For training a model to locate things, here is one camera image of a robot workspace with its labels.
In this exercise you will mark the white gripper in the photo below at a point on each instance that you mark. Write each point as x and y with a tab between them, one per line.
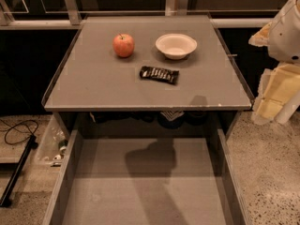
285	37

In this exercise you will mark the black chocolate bar wrapper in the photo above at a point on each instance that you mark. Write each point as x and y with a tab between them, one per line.
159	74

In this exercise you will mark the grey cabinet with top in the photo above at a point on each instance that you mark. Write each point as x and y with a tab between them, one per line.
115	66

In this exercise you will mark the open grey top drawer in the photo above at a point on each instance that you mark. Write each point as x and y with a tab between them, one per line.
151	179

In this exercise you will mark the white paper bowl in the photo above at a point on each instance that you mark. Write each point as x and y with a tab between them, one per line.
176	46

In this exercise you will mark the red apple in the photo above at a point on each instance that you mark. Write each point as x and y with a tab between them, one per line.
123	45

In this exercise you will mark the black bar on floor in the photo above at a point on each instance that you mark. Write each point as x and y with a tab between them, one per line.
31	144

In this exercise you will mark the metal railing frame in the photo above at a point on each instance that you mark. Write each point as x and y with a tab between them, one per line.
76	10

